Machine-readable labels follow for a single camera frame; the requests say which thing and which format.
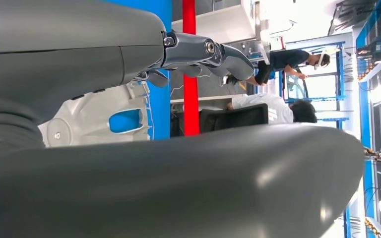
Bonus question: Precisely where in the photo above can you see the standing person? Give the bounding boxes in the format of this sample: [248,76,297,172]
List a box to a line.
[225,48,331,87]

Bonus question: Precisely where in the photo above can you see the red barrier belt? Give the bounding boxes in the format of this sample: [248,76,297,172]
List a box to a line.
[181,0,201,137]

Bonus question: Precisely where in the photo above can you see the white desk panel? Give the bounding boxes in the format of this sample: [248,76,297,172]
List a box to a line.
[171,0,272,46]
[170,94,248,113]

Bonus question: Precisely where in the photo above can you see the black office chair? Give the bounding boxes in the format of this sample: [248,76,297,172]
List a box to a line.
[199,103,270,134]

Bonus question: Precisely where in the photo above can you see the background shelving with lights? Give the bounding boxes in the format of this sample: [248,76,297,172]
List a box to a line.
[328,0,381,238]

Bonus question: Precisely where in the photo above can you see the blue background rack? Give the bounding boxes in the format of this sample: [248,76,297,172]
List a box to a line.
[277,40,352,131]

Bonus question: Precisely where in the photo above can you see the seated person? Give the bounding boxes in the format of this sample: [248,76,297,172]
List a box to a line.
[226,92,318,125]

